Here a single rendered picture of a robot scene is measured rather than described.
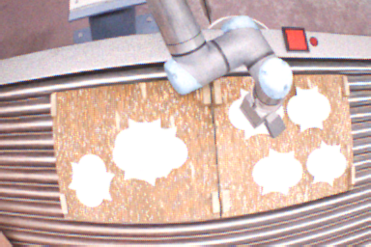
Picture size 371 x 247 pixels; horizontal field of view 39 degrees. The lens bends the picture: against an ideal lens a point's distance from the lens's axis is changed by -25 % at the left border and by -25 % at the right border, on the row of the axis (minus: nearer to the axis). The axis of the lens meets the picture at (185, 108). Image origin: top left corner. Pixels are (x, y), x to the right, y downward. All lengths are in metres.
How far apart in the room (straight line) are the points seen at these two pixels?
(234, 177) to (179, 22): 0.46
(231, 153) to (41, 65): 0.57
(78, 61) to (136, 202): 0.40
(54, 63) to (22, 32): 1.12
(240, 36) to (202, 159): 0.36
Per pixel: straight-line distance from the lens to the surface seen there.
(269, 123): 1.48
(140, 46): 1.63
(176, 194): 1.53
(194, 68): 1.28
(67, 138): 1.56
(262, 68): 1.28
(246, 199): 1.54
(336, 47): 1.73
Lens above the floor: 2.45
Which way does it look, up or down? 75 degrees down
